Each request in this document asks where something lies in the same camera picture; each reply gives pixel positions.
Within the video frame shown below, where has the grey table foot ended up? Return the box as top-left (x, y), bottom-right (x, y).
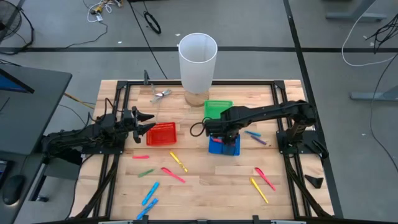
top-left (349, 84), bottom-right (398, 102)
top-left (325, 0), bottom-right (388, 23)

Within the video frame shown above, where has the desk monitor screen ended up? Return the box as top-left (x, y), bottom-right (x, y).
top-left (0, 67), bottom-right (35, 94)

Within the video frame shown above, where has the black cable tangle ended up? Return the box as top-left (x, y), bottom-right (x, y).
top-left (365, 14), bottom-right (398, 54)

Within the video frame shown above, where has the white cable bundle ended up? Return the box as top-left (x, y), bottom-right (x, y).
top-left (86, 0), bottom-right (122, 23)

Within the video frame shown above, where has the green highlighter marker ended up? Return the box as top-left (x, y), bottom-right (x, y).
top-left (137, 169), bottom-right (155, 179)

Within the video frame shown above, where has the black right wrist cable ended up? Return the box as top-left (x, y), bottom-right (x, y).
top-left (190, 121), bottom-right (208, 138)

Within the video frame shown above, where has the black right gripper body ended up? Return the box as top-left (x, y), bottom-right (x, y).
top-left (220, 116), bottom-right (243, 146)

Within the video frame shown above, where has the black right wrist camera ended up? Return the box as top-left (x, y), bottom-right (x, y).
top-left (203, 118), bottom-right (223, 137)

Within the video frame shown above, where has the blue plastic basket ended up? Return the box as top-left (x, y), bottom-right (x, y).
top-left (208, 134), bottom-right (241, 156)

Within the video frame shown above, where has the white floor cable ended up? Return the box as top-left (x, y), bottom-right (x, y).
top-left (341, 0), bottom-right (398, 67)

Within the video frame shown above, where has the grey desk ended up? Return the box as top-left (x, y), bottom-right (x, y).
top-left (0, 63), bottom-right (73, 156)

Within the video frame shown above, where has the blue highlighter marker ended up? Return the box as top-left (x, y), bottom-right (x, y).
top-left (141, 181), bottom-right (160, 207)
top-left (136, 197), bottom-right (159, 221)

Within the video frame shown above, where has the yellow highlighter marker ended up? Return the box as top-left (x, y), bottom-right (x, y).
top-left (249, 177), bottom-right (269, 205)
top-left (169, 151), bottom-right (189, 173)

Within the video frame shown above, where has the black floor fan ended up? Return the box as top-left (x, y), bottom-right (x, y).
top-left (0, 0), bottom-right (23, 43)

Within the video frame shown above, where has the green plastic basket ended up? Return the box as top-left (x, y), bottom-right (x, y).
top-left (203, 100), bottom-right (234, 121)

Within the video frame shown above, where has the black computer mouse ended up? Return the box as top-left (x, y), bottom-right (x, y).
top-left (2, 174), bottom-right (26, 205)

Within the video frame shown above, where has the purple Sharpie marker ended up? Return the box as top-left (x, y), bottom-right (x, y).
top-left (250, 134), bottom-right (267, 146)

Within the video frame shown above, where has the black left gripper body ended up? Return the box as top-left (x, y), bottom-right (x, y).
top-left (119, 107), bottom-right (141, 144)

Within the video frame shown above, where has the white lamp with wooden base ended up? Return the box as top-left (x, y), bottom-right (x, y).
top-left (178, 32), bottom-right (218, 108)

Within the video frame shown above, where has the dark keyboard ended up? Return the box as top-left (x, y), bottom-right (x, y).
top-left (0, 160), bottom-right (13, 189)

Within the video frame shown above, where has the red plastic basket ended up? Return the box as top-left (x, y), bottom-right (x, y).
top-left (146, 122), bottom-right (178, 147)

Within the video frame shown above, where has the black cable coil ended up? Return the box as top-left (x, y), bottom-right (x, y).
top-left (143, 11), bottom-right (162, 35)

